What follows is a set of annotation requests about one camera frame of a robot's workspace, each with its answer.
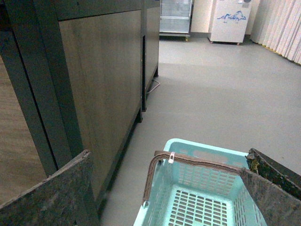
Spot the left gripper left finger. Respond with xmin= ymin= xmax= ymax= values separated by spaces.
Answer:
xmin=0 ymin=150 xmax=99 ymax=226

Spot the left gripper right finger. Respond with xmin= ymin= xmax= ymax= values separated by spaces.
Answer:
xmin=241 ymin=148 xmax=301 ymax=226

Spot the light blue plastic basket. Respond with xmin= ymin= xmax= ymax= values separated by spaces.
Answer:
xmin=133 ymin=138 xmax=269 ymax=226

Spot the dark wooden display stand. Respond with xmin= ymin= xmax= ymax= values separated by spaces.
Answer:
xmin=0 ymin=0 xmax=160 ymax=210

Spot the white curtain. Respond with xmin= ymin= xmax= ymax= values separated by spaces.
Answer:
xmin=250 ymin=0 xmax=301 ymax=64

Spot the white chest freezer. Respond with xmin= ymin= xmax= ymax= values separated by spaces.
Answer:
xmin=208 ymin=0 xmax=252 ymax=45

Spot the glass door refrigerator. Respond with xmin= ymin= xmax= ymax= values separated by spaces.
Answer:
xmin=159 ymin=0 xmax=194 ymax=41

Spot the grey floor cable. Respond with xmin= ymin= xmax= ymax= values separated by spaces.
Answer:
xmin=146 ymin=79 xmax=161 ymax=94

